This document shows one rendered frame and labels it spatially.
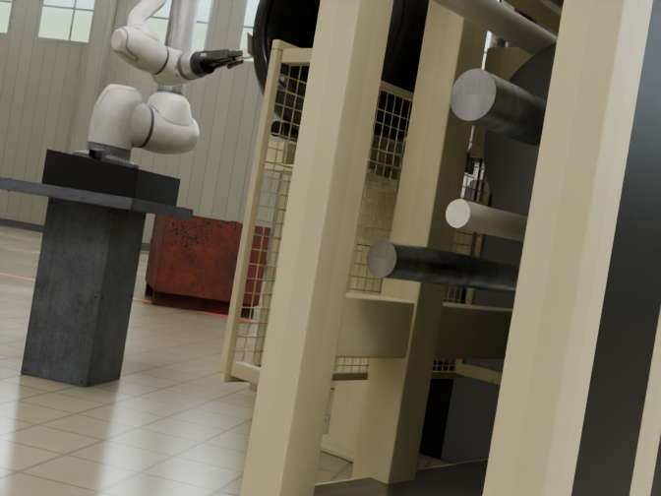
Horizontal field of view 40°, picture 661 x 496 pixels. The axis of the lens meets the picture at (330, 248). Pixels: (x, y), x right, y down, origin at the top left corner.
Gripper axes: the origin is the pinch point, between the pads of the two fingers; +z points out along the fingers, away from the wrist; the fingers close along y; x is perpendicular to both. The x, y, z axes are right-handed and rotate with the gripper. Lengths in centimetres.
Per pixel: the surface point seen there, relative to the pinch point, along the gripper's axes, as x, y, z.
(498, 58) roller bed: 7, 22, 75
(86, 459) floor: 116, -52, 9
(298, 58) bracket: 28, -57, 76
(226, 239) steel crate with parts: 27, 230, -251
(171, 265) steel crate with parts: 47, 201, -273
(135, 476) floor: 118, -49, 25
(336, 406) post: 105, 28, 20
